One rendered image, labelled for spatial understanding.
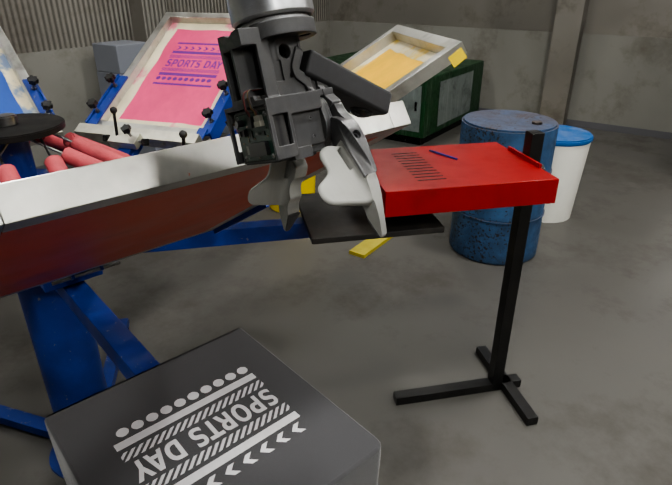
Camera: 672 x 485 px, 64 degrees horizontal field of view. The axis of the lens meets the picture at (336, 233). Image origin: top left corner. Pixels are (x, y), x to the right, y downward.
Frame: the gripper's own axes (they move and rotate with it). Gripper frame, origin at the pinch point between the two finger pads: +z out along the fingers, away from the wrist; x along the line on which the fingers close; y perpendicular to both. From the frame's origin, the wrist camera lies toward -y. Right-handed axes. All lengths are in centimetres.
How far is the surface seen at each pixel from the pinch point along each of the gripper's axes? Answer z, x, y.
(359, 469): 50, -27, -16
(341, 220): 25, -102, -83
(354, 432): 47, -32, -20
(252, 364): 38, -60, -17
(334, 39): -120, -618, -553
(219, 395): 39, -57, -6
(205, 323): 86, -229, -77
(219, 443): 42, -46, 0
